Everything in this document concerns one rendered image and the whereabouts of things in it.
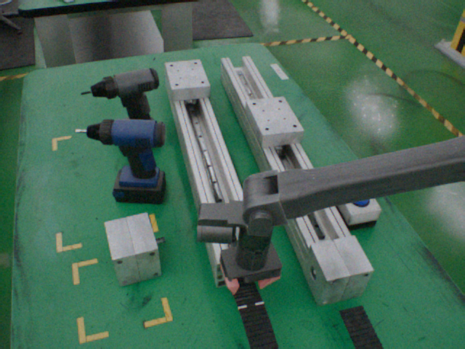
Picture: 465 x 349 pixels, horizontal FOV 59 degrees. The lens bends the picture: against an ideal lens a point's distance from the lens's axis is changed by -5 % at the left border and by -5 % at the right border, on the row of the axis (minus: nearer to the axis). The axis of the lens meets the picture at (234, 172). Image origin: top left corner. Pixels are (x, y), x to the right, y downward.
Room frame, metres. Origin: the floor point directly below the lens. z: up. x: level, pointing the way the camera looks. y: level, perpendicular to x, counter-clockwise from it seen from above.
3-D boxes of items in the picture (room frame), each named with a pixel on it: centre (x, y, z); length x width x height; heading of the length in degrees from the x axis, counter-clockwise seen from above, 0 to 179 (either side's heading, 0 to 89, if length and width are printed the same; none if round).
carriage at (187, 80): (1.13, 0.16, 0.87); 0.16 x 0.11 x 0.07; 17
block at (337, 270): (0.52, -0.23, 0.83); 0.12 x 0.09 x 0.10; 107
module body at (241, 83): (0.94, -0.09, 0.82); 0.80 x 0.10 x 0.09; 17
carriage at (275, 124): (0.94, -0.09, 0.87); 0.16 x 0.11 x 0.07; 17
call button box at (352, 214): (0.71, -0.29, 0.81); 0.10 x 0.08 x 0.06; 107
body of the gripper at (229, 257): (0.48, -0.04, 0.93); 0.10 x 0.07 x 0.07; 109
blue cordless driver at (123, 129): (0.74, 0.26, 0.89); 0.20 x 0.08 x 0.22; 92
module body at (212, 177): (0.89, 0.09, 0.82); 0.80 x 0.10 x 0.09; 17
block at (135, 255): (0.54, 0.19, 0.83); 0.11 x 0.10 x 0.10; 113
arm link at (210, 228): (0.47, 0.00, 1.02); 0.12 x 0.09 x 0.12; 91
